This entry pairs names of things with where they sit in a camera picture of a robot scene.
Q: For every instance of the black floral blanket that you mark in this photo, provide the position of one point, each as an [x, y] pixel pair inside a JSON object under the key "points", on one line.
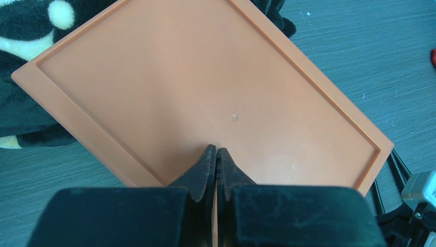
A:
{"points": [[30, 27]]}

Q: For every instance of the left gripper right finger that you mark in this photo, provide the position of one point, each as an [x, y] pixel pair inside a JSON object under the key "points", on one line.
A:
{"points": [[228, 176]]}

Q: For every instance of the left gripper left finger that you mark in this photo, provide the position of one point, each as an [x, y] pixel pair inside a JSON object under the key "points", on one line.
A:
{"points": [[199, 181]]}

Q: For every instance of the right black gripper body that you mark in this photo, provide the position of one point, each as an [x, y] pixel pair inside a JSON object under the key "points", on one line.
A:
{"points": [[406, 227]]}

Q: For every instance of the orange drawer organizer box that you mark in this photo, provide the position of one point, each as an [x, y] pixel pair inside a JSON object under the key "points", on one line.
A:
{"points": [[148, 116]]}

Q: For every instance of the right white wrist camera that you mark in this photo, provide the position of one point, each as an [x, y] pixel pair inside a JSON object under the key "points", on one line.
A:
{"points": [[420, 188]]}

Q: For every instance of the red cloth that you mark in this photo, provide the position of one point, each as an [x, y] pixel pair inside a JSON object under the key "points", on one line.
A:
{"points": [[433, 58]]}

